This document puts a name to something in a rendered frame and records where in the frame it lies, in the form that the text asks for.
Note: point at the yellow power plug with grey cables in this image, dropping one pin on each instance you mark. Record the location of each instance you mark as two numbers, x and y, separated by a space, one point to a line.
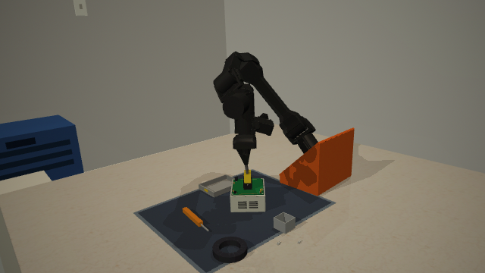
247 175

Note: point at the dark grey work mat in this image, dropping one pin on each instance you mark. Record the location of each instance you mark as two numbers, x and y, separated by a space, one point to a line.
195 244

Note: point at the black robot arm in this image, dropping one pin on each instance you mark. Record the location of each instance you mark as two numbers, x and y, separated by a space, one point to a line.
236 101

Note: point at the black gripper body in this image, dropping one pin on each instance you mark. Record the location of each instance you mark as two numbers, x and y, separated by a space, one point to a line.
245 140

